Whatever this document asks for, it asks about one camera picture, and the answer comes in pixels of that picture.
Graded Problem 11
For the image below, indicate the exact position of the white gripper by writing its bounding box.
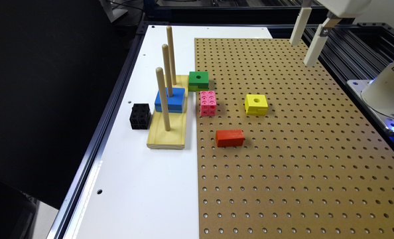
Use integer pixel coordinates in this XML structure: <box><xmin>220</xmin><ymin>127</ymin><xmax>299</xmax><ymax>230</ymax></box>
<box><xmin>289</xmin><ymin>0</ymin><xmax>371</xmax><ymax>67</ymax></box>

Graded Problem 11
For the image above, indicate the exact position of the pink linking cube block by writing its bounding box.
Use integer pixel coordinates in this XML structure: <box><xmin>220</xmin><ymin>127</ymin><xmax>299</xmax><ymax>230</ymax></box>
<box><xmin>200</xmin><ymin>91</ymin><xmax>217</xmax><ymax>116</ymax></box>

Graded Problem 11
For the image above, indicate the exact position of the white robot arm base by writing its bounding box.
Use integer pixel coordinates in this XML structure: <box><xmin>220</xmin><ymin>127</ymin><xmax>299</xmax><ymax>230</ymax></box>
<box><xmin>347</xmin><ymin>61</ymin><xmax>394</xmax><ymax>133</ymax></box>

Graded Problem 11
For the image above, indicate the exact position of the yellow wooden block with hole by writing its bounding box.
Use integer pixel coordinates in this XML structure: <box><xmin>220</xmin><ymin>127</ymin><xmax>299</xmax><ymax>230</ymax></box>
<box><xmin>245</xmin><ymin>94</ymin><xmax>268</xmax><ymax>116</ymax></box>

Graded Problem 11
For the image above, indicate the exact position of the green wooden block with hole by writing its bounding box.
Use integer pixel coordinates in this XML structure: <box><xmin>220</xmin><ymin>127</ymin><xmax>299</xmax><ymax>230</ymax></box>
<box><xmin>188</xmin><ymin>72</ymin><xmax>209</xmax><ymax>91</ymax></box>

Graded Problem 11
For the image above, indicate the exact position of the red rectangular wooden block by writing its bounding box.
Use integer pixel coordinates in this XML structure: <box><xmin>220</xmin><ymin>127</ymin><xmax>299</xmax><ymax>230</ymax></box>
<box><xmin>216</xmin><ymin>129</ymin><xmax>244</xmax><ymax>147</ymax></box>

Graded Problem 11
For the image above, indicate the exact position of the brown perforated pegboard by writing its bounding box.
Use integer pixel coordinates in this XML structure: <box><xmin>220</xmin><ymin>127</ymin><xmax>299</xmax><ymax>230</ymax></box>
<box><xmin>195</xmin><ymin>39</ymin><xmax>394</xmax><ymax>238</ymax></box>

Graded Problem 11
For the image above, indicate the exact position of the rear wooden peg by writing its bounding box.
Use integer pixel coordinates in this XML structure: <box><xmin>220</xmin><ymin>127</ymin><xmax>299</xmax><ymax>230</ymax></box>
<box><xmin>166</xmin><ymin>25</ymin><xmax>176</xmax><ymax>85</ymax></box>

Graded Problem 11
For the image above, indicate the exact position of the wooden peg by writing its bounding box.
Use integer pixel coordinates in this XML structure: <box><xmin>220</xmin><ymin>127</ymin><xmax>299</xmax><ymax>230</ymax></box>
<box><xmin>166</xmin><ymin>25</ymin><xmax>176</xmax><ymax>85</ymax></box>
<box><xmin>155</xmin><ymin>67</ymin><xmax>170</xmax><ymax>131</ymax></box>
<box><xmin>162</xmin><ymin>44</ymin><xmax>173</xmax><ymax>98</ymax></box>

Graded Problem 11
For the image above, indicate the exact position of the middle wooden peg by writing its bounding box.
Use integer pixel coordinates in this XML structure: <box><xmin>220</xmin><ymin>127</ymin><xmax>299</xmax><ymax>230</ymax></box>
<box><xmin>162</xmin><ymin>44</ymin><xmax>173</xmax><ymax>98</ymax></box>

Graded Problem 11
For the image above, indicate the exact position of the blue wooden block on peg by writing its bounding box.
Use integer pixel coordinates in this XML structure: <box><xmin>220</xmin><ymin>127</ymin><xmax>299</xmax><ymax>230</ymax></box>
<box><xmin>155</xmin><ymin>88</ymin><xmax>185</xmax><ymax>114</ymax></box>

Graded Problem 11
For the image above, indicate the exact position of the front wooden peg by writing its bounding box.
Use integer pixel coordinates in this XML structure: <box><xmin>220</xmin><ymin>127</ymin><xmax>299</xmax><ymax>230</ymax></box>
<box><xmin>155</xmin><ymin>67</ymin><xmax>170</xmax><ymax>131</ymax></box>

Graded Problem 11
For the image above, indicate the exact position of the wooden peg base board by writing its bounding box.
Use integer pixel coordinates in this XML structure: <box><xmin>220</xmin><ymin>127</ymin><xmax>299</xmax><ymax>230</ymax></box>
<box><xmin>147</xmin><ymin>75</ymin><xmax>188</xmax><ymax>149</ymax></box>

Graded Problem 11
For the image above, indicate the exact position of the black linking cube block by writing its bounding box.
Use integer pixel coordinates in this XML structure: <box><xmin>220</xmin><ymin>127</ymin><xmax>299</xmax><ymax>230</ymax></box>
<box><xmin>129</xmin><ymin>104</ymin><xmax>151</xmax><ymax>129</ymax></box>

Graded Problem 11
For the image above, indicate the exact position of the black aluminium table frame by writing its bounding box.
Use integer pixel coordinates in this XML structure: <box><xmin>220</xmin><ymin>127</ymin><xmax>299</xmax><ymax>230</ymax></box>
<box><xmin>46</xmin><ymin>21</ymin><xmax>394</xmax><ymax>239</ymax></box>

